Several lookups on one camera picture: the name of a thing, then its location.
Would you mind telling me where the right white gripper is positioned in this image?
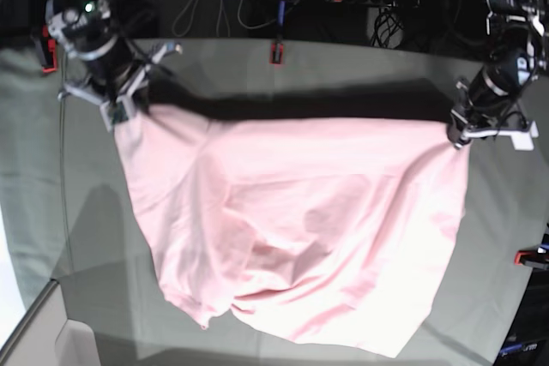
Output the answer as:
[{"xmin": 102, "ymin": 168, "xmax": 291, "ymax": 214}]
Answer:
[{"xmin": 57, "ymin": 41, "xmax": 183, "ymax": 131}]

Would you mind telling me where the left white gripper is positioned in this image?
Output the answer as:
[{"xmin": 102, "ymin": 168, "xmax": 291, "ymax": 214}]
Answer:
[{"xmin": 447, "ymin": 78, "xmax": 539, "ymax": 151}]

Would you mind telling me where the pink t-shirt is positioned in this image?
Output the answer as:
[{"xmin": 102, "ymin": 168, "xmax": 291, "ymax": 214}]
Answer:
[{"xmin": 114, "ymin": 105, "xmax": 469, "ymax": 357}]

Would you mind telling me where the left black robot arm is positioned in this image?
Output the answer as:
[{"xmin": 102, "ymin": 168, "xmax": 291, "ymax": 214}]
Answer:
[{"xmin": 447, "ymin": 0, "xmax": 548, "ymax": 151}]

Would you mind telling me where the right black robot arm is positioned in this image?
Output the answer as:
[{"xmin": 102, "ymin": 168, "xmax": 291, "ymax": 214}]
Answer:
[{"xmin": 45, "ymin": 0, "xmax": 183, "ymax": 131}]

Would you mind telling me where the left red black clamp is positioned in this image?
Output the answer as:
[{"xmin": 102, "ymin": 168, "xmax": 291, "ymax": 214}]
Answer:
[{"xmin": 29, "ymin": 0, "xmax": 58, "ymax": 75}]

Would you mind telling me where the red black clamp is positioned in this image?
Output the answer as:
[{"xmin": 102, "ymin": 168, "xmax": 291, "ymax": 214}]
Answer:
[
  {"xmin": 29, "ymin": 0, "xmax": 58, "ymax": 75},
  {"xmin": 514, "ymin": 245, "xmax": 549, "ymax": 271},
  {"xmin": 270, "ymin": 0, "xmax": 286, "ymax": 65}
]

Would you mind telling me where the middle red black clamp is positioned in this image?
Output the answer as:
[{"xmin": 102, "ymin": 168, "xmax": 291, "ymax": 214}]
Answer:
[{"xmin": 270, "ymin": 0, "xmax": 286, "ymax": 65}]

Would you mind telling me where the right red black clamp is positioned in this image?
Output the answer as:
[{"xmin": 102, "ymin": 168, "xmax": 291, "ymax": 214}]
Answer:
[{"xmin": 514, "ymin": 245, "xmax": 549, "ymax": 271}]

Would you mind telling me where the white cable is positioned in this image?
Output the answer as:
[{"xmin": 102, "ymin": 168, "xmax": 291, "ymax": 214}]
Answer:
[{"xmin": 128, "ymin": 0, "xmax": 280, "ymax": 37}]

